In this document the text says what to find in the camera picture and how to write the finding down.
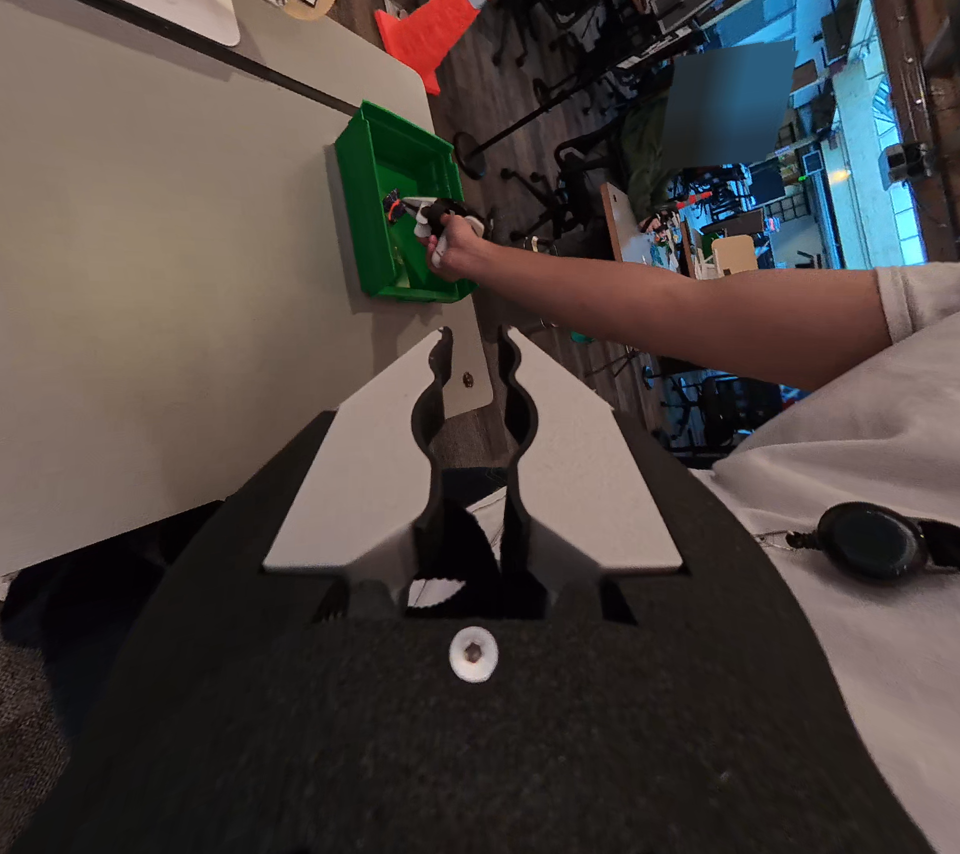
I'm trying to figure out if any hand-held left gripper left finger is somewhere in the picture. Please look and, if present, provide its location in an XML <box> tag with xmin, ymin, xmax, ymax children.
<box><xmin>262</xmin><ymin>325</ymin><xmax>455</xmax><ymax>584</ymax></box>

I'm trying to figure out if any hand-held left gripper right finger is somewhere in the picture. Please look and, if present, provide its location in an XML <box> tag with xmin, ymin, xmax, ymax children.
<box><xmin>497</xmin><ymin>325</ymin><xmax>685</xmax><ymax>594</ymax></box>

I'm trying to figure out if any green plastic bin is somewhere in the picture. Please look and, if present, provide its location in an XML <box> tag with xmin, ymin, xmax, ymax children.
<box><xmin>333</xmin><ymin>100</ymin><xmax>479</xmax><ymax>304</ymax></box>

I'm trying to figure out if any person's right forearm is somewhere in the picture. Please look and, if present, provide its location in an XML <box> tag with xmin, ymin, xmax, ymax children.
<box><xmin>480</xmin><ymin>241</ymin><xmax>895</xmax><ymax>392</ymax></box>

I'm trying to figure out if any person's right hand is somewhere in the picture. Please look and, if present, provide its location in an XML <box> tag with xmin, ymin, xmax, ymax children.
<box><xmin>427</xmin><ymin>223</ymin><xmax>492</xmax><ymax>283</ymax></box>

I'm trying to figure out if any black office chair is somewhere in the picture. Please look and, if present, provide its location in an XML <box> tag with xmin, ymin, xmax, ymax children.
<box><xmin>501</xmin><ymin>119</ymin><xmax>639</xmax><ymax>244</ymax></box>

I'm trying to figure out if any wooden background table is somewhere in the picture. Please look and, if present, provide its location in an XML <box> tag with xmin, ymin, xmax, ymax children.
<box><xmin>598</xmin><ymin>181</ymin><xmax>760</xmax><ymax>279</ymax></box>

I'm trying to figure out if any black pole stand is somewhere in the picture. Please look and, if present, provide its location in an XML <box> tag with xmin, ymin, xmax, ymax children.
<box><xmin>452</xmin><ymin>0</ymin><xmax>875</xmax><ymax>182</ymax></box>

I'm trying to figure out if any orange traffic cone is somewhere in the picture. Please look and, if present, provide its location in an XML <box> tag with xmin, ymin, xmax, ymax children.
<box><xmin>373</xmin><ymin>0</ymin><xmax>536</xmax><ymax>96</ymax></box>

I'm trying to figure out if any black badge reel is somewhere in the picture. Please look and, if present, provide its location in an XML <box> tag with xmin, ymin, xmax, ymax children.
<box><xmin>757</xmin><ymin>502</ymin><xmax>960</xmax><ymax>581</ymax></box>

